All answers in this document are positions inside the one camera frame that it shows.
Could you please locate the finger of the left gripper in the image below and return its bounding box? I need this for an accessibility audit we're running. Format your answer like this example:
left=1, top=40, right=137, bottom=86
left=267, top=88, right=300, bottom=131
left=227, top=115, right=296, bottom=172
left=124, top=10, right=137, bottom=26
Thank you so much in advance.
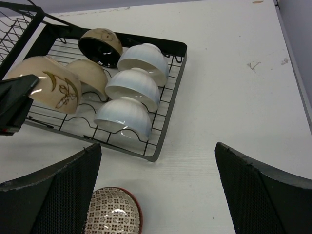
left=0, top=75, right=39, bottom=136

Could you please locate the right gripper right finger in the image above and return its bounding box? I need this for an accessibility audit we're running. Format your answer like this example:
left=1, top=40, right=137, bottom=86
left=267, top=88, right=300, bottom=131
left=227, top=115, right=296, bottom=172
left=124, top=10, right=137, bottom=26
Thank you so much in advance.
left=214, top=142, right=312, bottom=234

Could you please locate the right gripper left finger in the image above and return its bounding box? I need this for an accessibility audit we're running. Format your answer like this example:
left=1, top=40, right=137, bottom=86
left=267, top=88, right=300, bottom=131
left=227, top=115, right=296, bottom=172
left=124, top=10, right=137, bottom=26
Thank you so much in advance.
left=0, top=143, right=102, bottom=234

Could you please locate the tan bowl with leaf motif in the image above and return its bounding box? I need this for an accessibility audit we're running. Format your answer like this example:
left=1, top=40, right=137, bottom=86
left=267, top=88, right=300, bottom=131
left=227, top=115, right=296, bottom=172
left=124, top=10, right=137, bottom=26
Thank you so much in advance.
left=5, top=56, right=81, bottom=114

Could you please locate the white bowl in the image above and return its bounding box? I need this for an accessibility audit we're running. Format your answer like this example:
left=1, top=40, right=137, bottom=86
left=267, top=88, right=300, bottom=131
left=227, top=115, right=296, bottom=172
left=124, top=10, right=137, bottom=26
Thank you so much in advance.
left=117, top=43, right=169, bottom=87
left=94, top=97, right=152, bottom=141
left=105, top=68, right=160, bottom=112

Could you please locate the red patterned bowl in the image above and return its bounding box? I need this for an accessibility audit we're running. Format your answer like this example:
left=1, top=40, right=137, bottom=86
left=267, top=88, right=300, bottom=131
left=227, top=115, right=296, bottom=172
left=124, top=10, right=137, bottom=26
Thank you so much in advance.
left=83, top=187, right=143, bottom=234

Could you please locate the plain tan bowl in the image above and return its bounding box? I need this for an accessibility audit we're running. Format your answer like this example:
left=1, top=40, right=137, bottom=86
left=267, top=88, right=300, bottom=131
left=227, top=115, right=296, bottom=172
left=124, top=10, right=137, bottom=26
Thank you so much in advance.
left=65, top=59, right=108, bottom=102

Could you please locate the black glazed tan bowl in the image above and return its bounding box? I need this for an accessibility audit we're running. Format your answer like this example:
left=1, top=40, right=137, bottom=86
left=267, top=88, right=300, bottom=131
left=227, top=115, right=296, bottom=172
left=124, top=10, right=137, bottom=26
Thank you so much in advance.
left=78, top=28, right=123, bottom=68

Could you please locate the black wire dish rack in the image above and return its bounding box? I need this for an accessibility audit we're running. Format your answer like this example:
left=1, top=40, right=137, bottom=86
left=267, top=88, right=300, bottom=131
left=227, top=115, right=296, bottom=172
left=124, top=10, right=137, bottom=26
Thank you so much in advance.
left=0, top=2, right=187, bottom=162

